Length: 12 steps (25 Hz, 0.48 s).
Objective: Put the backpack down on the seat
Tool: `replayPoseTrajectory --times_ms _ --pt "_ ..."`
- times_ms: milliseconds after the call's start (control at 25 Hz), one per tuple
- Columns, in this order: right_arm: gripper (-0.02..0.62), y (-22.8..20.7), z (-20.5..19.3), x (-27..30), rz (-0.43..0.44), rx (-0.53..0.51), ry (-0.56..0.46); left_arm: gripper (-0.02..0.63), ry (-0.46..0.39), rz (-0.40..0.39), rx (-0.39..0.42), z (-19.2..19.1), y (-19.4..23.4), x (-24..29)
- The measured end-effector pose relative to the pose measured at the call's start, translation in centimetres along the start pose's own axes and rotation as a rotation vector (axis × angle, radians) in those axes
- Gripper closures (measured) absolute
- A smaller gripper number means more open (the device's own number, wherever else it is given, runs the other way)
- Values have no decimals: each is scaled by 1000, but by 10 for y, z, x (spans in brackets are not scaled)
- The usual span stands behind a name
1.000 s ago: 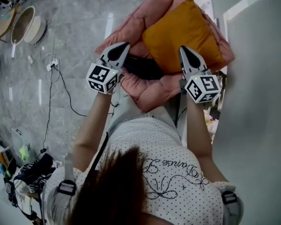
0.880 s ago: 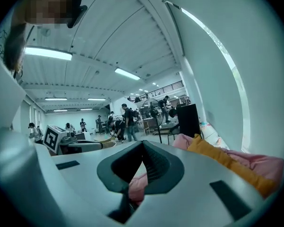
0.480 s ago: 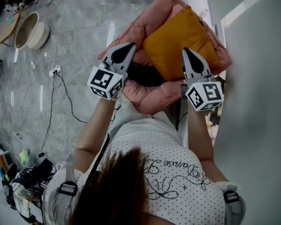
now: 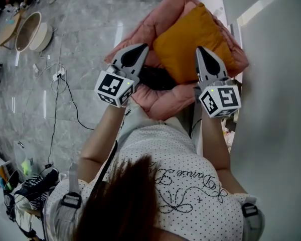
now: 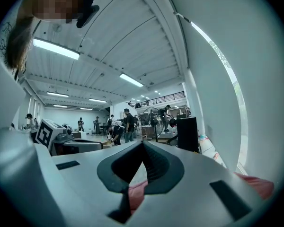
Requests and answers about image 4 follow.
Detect clear plastic storage box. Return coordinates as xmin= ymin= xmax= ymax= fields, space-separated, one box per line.
xmin=13 ymin=140 xmax=41 ymax=176

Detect black garment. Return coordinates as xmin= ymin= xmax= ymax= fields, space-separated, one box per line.
xmin=137 ymin=65 xmax=178 ymax=91

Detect light grey trousers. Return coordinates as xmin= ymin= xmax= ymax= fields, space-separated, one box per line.
xmin=119 ymin=101 xmax=204 ymax=158

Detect person's right forearm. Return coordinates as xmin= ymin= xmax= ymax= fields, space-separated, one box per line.
xmin=202 ymin=111 xmax=233 ymax=171

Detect orange cushion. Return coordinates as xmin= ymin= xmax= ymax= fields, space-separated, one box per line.
xmin=152 ymin=3 xmax=238 ymax=85

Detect black power cable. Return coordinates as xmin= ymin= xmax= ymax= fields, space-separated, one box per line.
xmin=45 ymin=75 xmax=95 ymax=168

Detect white dotted shirt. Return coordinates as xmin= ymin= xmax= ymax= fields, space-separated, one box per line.
xmin=46 ymin=124 xmax=259 ymax=241

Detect wooden low table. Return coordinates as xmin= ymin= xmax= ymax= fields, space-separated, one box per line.
xmin=0 ymin=9 xmax=24 ymax=51

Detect grey shoulder strap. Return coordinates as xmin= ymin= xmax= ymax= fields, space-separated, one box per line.
xmin=52 ymin=163 xmax=83 ymax=241
xmin=240 ymin=202 xmax=265 ymax=241

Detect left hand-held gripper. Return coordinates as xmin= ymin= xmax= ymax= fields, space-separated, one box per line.
xmin=94 ymin=43 xmax=149 ymax=108

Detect beige round tub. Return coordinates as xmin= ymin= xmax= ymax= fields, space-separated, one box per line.
xmin=15 ymin=11 xmax=54 ymax=53

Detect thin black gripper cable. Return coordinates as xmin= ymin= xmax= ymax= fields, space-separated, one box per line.
xmin=118 ymin=106 xmax=131 ymax=128
xmin=189 ymin=117 xmax=204 ymax=136

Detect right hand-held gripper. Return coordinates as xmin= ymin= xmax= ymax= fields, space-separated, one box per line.
xmin=195 ymin=47 xmax=242 ymax=119

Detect black white striped cloth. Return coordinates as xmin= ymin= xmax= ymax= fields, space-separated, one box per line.
xmin=22 ymin=174 xmax=45 ymax=208

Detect black sneaker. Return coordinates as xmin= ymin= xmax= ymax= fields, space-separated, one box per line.
xmin=43 ymin=168 xmax=60 ymax=186

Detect white power strip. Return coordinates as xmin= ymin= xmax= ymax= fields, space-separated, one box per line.
xmin=52 ymin=68 xmax=66 ymax=83

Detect person's left forearm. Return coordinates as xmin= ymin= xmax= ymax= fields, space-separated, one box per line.
xmin=79 ymin=104 xmax=126 ymax=166

